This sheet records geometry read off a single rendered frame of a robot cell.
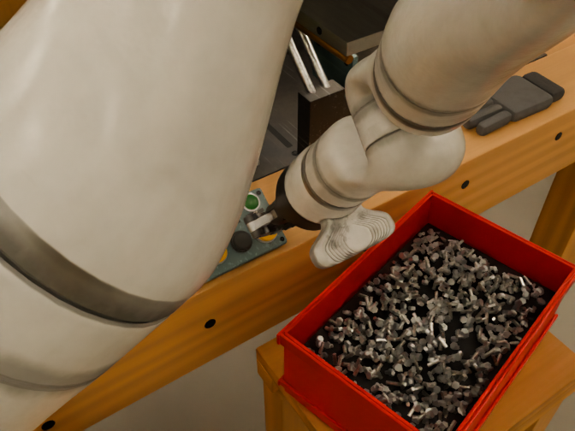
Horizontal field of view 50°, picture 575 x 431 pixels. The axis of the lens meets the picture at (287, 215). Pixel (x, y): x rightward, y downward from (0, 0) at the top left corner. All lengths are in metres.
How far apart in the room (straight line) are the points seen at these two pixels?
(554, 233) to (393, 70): 1.26
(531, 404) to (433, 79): 0.58
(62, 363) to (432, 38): 0.20
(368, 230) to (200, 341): 0.32
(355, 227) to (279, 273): 0.24
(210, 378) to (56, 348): 1.57
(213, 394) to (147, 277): 1.56
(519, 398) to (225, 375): 1.05
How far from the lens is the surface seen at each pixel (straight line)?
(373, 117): 0.44
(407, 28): 0.31
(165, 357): 0.81
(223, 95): 0.16
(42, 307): 0.17
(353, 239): 0.59
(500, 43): 0.25
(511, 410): 0.82
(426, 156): 0.43
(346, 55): 0.75
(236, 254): 0.76
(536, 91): 1.10
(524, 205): 2.31
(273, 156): 0.93
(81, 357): 0.18
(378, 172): 0.44
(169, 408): 1.71
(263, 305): 0.85
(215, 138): 0.16
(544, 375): 0.86
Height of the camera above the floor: 1.49
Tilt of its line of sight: 44 degrees down
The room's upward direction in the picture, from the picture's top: straight up
